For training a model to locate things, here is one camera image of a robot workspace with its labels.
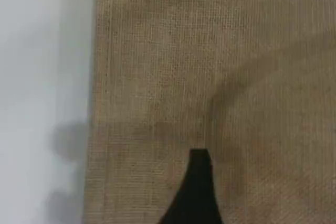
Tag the brown jute bag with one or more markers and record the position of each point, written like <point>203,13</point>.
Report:
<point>236,51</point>

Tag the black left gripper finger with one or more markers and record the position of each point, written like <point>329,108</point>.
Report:
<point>197,195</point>

